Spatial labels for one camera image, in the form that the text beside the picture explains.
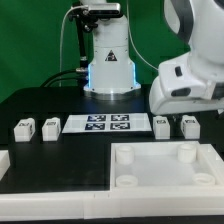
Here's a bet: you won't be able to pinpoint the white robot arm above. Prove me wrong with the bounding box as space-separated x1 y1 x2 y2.
81 0 224 115

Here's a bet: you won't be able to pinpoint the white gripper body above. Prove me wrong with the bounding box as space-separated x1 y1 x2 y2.
149 53 224 115

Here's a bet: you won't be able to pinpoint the black camera on mount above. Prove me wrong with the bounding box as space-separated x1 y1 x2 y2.
87 3 121 18

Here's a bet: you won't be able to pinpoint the white sheet with tags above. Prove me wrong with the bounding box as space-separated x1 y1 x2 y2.
63 113 152 133

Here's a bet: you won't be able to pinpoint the white square table top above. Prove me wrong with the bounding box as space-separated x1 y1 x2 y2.
110 141 224 189

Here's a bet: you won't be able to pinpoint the white cable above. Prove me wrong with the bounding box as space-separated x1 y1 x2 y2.
58 4 88 88

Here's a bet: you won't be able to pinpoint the white front fence rail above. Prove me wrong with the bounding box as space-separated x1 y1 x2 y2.
0 187 224 221

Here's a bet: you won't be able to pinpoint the black cables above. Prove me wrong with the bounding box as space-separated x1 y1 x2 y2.
40 68 88 88

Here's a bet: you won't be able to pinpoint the white left fence piece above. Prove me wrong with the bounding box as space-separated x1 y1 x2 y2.
0 150 10 181

